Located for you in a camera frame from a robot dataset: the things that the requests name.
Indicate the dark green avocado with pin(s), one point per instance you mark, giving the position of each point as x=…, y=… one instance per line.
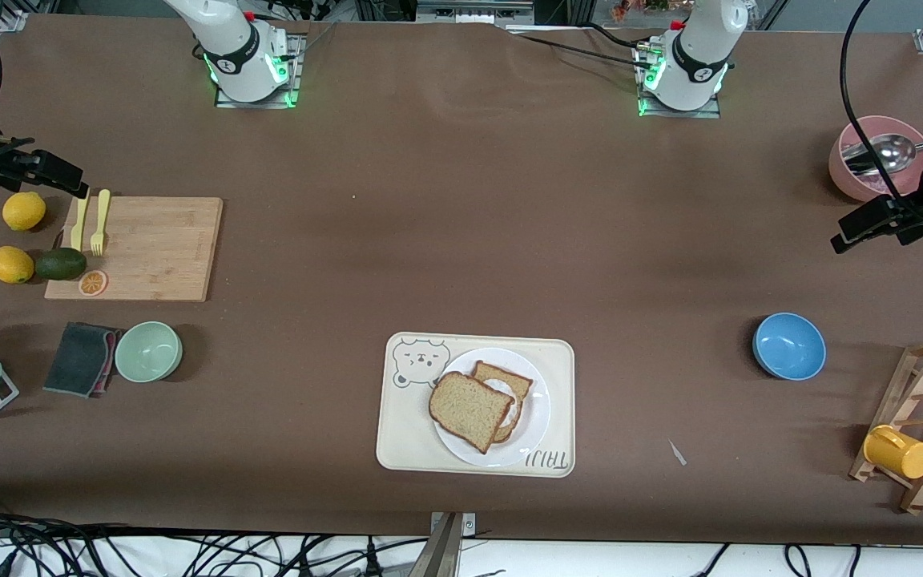
x=61, y=264

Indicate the blue bowl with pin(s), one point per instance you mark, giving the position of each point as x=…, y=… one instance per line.
x=789, y=346

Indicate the brown toast slice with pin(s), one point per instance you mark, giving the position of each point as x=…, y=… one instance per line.
x=509, y=378

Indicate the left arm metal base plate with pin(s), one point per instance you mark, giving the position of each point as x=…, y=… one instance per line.
x=682, y=114

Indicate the orange slice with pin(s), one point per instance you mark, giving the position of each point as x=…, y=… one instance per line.
x=93, y=283

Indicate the white round plate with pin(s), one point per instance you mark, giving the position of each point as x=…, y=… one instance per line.
x=538, y=425

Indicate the light wholegrain bread slice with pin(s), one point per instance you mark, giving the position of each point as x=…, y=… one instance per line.
x=469, y=410

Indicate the yellow plastic fork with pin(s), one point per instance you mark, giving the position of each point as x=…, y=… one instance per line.
x=101, y=212

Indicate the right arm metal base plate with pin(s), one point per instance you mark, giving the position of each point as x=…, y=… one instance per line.
x=257, y=104

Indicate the grey metal camera bracket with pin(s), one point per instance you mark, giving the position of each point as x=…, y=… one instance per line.
x=445, y=553

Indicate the pink bowl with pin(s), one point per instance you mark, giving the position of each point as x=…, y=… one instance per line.
x=850, y=180

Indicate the metal ladle spoon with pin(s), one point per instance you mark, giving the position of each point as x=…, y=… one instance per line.
x=878, y=152

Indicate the yellow mug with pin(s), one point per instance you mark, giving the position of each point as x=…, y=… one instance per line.
x=902, y=455

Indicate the small white tape scrap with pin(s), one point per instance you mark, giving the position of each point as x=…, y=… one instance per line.
x=677, y=453

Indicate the yellow plastic knife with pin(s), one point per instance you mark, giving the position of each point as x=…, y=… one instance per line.
x=79, y=224

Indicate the pink folded cloth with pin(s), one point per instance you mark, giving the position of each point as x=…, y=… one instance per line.
x=111, y=353

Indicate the yellow lemon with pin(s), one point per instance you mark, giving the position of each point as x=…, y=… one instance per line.
x=24, y=211
x=10, y=265

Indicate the fried egg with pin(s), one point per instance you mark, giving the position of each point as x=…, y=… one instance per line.
x=507, y=398

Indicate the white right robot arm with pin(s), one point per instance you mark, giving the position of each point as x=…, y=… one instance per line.
x=237, y=56

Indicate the bamboo cutting board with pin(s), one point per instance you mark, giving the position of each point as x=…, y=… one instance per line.
x=149, y=248

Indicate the mint green bowl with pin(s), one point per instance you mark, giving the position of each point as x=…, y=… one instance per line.
x=148, y=352

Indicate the dark grey folded cloth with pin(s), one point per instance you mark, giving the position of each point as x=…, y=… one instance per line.
x=77, y=359

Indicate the beige bear print tray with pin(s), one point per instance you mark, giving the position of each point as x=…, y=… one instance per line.
x=405, y=441

